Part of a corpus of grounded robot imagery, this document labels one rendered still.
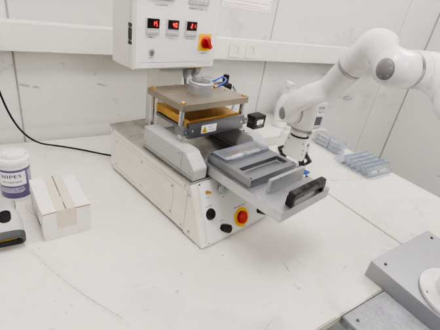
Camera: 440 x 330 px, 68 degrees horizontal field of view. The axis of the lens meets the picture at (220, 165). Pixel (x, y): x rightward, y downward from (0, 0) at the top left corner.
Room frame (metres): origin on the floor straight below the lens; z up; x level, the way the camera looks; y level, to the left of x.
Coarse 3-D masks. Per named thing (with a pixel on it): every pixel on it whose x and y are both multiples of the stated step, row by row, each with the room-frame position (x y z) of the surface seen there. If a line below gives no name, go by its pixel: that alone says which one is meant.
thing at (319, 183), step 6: (312, 180) 0.74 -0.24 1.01; (318, 180) 0.74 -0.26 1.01; (324, 180) 0.75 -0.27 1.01; (300, 186) 0.70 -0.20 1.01; (306, 186) 0.70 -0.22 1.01; (312, 186) 0.71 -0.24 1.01; (318, 186) 0.73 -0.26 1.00; (324, 186) 0.76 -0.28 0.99; (294, 192) 0.66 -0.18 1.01; (300, 192) 0.67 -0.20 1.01; (306, 192) 0.69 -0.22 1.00; (288, 198) 0.66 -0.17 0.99; (294, 198) 0.66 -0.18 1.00; (288, 204) 0.66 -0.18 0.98; (294, 204) 0.66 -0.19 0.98
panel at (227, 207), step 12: (204, 192) 0.78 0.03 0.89; (216, 192) 0.80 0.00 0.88; (228, 192) 0.83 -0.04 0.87; (204, 204) 0.76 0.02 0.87; (216, 204) 0.79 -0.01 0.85; (228, 204) 0.82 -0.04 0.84; (240, 204) 0.85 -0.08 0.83; (204, 216) 0.75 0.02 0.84; (216, 216) 0.77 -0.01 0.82; (228, 216) 0.80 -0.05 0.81; (252, 216) 0.87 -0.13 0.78; (264, 216) 0.91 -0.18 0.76; (204, 228) 0.73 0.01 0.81; (216, 228) 0.76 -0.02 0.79; (240, 228) 0.82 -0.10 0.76; (216, 240) 0.74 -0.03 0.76
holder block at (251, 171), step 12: (216, 156) 0.81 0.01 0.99; (252, 156) 0.85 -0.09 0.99; (264, 156) 0.86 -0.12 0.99; (276, 156) 0.88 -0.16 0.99; (228, 168) 0.77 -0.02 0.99; (240, 168) 0.77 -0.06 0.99; (252, 168) 0.80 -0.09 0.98; (264, 168) 0.82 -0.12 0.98; (276, 168) 0.80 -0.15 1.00; (288, 168) 0.83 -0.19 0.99; (240, 180) 0.73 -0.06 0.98; (252, 180) 0.71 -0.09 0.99; (264, 180) 0.75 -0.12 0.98
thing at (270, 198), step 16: (224, 176) 0.76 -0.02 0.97; (288, 176) 0.75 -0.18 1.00; (240, 192) 0.71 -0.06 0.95; (256, 192) 0.70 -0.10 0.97; (272, 192) 0.71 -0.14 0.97; (288, 192) 0.72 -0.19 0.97; (320, 192) 0.75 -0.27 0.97; (272, 208) 0.65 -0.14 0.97; (288, 208) 0.65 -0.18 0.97; (304, 208) 0.71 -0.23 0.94
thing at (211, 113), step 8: (160, 104) 0.98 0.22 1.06; (160, 112) 0.98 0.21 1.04; (168, 112) 0.95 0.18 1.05; (176, 112) 0.94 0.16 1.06; (192, 112) 0.96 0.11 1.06; (200, 112) 0.97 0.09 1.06; (208, 112) 0.99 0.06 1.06; (216, 112) 1.00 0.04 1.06; (224, 112) 1.01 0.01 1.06; (232, 112) 1.03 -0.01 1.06; (168, 120) 0.95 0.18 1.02; (176, 120) 0.92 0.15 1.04; (184, 120) 0.90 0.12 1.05; (192, 120) 0.89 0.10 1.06; (200, 120) 0.91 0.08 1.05
